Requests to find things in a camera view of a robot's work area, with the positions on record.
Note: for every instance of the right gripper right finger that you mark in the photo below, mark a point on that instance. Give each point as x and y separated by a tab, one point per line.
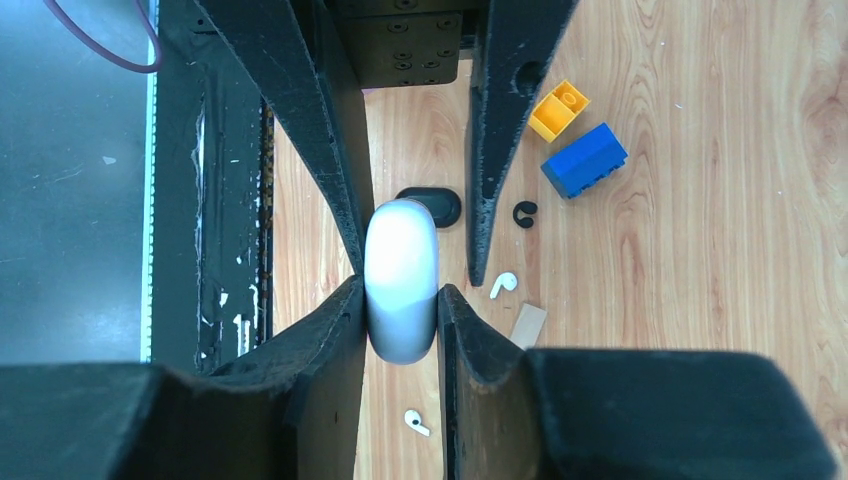
564	413

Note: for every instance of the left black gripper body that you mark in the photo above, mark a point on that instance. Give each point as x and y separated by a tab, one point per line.
403	43

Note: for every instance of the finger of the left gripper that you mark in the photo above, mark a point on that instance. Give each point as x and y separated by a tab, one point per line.
514	45
294	54

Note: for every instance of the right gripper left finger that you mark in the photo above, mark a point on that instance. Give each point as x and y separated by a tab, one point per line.
288	409

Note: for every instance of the white earbud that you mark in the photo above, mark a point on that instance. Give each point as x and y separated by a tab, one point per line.
505	281
413	419

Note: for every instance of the black oval case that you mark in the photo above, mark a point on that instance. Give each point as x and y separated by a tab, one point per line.
444	204

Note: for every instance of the yellow toy brick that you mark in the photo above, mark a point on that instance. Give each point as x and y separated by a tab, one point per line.
557	110

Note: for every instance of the small wooden block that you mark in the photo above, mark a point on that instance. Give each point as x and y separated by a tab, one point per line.
528	326

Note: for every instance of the blue toy brick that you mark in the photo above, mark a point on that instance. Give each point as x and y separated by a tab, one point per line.
585	162

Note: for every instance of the black ear hook left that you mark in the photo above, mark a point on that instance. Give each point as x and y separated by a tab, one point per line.
523	214

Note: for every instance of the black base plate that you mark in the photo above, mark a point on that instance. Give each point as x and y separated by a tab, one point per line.
206	197

